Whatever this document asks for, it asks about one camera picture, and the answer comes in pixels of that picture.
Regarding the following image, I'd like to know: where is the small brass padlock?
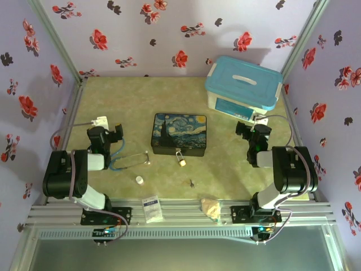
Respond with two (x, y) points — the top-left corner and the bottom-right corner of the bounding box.
(175, 148), (187, 168)

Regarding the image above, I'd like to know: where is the aluminium frame post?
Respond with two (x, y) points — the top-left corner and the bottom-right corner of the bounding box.
(28, 0), (87, 84)
(281, 0), (330, 82)

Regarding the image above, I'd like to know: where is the aluminium rail under arm bases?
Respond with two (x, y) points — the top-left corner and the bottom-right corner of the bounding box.
(27, 197), (338, 226)

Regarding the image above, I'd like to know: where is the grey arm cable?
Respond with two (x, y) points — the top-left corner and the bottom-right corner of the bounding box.
(255, 114), (318, 245)
(50, 121), (129, 241)

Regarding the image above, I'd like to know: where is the white paper sachet packet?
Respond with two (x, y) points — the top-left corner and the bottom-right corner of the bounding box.
(141, 194), (164, 224)

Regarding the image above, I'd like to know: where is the grey left arm cable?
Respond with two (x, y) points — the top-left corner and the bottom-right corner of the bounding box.
(50, 121), (129, 241)

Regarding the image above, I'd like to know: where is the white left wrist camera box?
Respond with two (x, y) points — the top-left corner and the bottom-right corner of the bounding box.
(90, 115), (109, 128)

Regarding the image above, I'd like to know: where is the grey slotted cable duct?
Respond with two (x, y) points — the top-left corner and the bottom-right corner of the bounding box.
(36, 228), (254, 241)

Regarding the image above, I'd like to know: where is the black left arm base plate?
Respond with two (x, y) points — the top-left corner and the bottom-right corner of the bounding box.
(81, 207), (133, 226)

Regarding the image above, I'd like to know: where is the beige crumpled snack bag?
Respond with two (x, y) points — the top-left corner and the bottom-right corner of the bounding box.
(199, 198), (223, 224)

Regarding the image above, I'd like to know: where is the aluminium table side rail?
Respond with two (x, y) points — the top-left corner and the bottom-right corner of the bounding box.
(55, 81), (87, 159)
(281, 83), (318, 201)

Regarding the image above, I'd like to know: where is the white storage box blue lid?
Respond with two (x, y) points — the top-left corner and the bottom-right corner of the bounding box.
(205, 55), (283, 123)

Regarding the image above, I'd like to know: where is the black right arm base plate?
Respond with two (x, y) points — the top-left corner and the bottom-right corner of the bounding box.
(230, 205), (282, 224)

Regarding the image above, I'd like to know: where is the blue tube stethoscope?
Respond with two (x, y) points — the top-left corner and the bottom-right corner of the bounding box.
(109, 138), (152, 172)

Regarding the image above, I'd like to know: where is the starry night painted tin box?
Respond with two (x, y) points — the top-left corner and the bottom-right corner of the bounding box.
(151, 113), (208, 158)

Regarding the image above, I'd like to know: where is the grey right arm cable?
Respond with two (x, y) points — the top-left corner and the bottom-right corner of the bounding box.
(255, 114), (318, 245)

